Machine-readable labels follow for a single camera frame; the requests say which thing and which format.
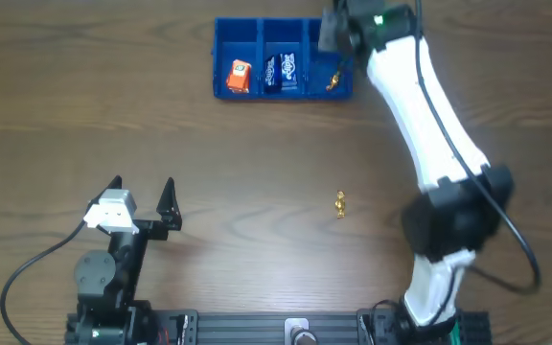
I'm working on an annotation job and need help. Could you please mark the mounting rail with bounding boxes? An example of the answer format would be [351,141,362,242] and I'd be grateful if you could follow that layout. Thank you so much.
[64,308,492,345]

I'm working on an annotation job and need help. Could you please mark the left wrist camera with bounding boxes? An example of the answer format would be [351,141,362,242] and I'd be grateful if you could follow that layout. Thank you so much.
[82,188,140,236]

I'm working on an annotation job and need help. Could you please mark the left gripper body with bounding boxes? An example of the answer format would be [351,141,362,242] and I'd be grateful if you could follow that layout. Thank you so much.
[130,218,171,242]

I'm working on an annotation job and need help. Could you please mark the black cable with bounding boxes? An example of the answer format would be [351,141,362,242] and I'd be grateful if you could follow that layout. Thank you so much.
[413,0,543,296]
[0,218,90,345]

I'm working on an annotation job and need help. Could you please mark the blue tray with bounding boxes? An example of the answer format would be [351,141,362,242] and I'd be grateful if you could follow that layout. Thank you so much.
[212,16,355,103]

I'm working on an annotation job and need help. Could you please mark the orange candy box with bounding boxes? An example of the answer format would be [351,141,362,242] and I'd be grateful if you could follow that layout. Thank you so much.
[225,58,253,95]

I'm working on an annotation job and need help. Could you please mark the gold wrapped candy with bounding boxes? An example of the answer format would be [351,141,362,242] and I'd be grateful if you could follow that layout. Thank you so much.
[333,189,349,220]
[325,70,343,93]

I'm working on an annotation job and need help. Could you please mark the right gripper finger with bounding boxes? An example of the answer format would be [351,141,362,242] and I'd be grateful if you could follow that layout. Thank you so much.
[317,9,343,53]

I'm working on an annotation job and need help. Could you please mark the blue candy pack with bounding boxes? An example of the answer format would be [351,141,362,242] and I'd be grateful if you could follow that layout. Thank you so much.
[263,55,285,95]
[279,52,300,91]

